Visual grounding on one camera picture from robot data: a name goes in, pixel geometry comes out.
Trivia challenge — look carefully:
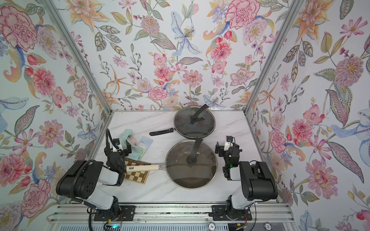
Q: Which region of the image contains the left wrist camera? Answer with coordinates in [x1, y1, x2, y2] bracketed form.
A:
[112, 138, 120, 152]

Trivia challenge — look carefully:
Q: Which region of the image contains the left aluminium corner post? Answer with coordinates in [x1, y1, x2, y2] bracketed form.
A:
[40, 0, 113, 115]

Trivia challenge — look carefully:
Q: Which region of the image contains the right aluminium corner post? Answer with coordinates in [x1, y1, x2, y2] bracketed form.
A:
[244, 1, 302, 115]

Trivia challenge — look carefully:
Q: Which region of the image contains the glass pot lid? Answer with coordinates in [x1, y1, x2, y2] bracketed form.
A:
[165, 138, 218, 190]
[173, 103, 216, 139]

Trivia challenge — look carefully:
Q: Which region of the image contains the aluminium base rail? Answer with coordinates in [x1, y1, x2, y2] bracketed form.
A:
[47, 201, 297, 231]

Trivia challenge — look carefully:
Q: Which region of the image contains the wooden chessboard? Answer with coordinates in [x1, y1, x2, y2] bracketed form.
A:
[124, 158, 150, 184]

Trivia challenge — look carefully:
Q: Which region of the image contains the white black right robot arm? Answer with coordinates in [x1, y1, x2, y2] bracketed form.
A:
[210, 141, 278, 221]

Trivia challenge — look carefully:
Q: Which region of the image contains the far pan with black handle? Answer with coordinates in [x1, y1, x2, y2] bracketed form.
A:
[149, 106, 216, 139]

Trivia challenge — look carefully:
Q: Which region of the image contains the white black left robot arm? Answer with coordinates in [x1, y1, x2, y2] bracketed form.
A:
[56, 148, 126, 220]

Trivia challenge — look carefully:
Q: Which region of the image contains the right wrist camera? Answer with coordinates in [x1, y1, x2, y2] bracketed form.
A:
[224, 136, 235, 151]

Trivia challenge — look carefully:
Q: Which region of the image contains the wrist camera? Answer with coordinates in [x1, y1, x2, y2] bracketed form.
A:
[224, 136, 235, 151]
[112, 138, 120, 152]

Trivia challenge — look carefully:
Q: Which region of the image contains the aluminium corner post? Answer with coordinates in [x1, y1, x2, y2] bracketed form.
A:
[244, 1, 302, 115]
[40, 0, 113, 115]

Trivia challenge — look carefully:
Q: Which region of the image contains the mint green terry cloth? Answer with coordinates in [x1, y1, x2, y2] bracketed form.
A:
[119, 129, 143, 161]

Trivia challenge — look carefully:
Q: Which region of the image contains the near pan with cream handle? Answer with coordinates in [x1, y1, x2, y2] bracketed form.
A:
[126, 140, 218, 190]

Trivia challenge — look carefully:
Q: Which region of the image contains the small pink toy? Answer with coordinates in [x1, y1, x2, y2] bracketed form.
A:
[128, 137, 137, 145]

